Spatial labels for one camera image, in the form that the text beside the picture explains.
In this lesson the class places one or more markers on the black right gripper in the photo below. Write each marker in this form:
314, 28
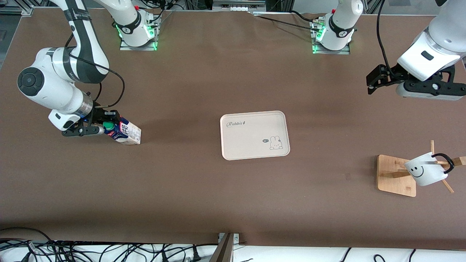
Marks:
99, 115

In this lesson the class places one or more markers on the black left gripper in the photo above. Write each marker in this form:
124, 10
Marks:
392, 74

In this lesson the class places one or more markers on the blue white milk carton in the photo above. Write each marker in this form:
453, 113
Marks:
127, 133

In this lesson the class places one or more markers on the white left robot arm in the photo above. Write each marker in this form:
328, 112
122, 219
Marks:
447, 32

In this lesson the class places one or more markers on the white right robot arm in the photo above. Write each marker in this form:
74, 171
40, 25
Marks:
47, 87

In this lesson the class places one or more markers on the wooden cup rack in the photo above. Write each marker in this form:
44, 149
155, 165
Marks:
391, 178

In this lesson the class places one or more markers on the cream rabbit print tray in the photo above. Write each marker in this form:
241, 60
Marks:
251, 138

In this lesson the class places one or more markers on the black power plug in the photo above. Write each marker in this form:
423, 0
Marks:
196, 253

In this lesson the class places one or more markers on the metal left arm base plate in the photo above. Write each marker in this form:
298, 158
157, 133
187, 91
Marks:
331, 51

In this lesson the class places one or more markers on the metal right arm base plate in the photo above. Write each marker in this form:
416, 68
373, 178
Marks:
138, 48

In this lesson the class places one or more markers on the aluminium profile post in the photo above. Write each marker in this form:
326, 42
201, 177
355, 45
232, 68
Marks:
225, 251

